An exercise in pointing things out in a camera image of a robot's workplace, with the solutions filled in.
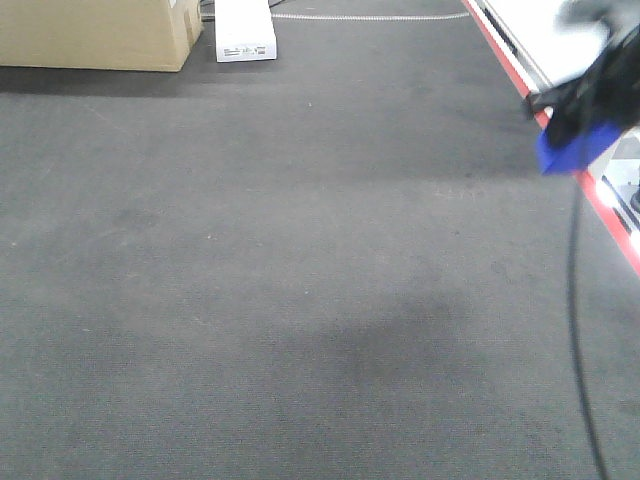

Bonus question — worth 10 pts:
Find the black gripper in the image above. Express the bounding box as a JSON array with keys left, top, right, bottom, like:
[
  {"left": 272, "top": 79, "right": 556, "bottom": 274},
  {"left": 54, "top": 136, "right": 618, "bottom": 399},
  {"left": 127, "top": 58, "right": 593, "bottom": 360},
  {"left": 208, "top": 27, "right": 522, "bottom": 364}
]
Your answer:
[{"left": 524, "top": 1, "right": 639, "bottom": 148}]

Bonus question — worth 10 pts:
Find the brown cardboard box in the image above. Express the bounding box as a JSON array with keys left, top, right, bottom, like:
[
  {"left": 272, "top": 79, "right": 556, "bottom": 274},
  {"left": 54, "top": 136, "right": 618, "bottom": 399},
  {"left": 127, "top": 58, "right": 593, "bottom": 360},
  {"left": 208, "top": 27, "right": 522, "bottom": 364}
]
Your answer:
[{"left": 1, "top": 0, "right": 203, "bottom": 72}]

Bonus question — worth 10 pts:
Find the red conveyor edge strip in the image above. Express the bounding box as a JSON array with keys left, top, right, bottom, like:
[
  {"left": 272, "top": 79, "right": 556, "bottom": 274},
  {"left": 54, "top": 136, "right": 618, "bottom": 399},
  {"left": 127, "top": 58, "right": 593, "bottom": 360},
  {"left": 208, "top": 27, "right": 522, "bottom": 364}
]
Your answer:
[{"left": 463, "top": 0, "right": 639, "bottom": 274}]

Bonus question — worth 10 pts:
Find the black thin cable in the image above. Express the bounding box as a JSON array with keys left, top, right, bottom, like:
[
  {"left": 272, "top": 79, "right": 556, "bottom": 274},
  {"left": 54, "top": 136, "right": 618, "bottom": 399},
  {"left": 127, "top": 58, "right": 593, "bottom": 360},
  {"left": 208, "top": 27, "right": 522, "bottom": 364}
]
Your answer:
[{"left": 565, "top": 172, "right": 610, "bottom": 480}]

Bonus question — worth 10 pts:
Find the white conveyor side frame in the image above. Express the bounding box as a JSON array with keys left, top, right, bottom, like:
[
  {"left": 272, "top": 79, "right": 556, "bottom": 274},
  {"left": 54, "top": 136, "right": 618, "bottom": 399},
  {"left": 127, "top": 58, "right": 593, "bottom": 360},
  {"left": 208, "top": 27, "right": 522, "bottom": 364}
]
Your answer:
[{"left": 482, "top": 1, "right": 639, "bottom": 235}]

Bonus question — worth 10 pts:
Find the white long carton box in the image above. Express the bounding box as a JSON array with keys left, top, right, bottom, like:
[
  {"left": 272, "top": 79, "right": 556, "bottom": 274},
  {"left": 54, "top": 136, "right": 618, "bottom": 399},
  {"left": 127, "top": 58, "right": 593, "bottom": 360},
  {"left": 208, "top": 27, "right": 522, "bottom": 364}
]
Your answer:
[{"left": 214, "top": 0, "right": 278, "bottom": 63}]

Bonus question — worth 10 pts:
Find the blue plastic block part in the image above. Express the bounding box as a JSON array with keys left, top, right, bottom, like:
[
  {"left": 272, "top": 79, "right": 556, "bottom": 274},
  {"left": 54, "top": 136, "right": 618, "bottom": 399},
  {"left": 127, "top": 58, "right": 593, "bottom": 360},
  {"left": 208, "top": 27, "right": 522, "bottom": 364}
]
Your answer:
[{"left": 535, "top": 122, "right": 623, "bottom": 175}]

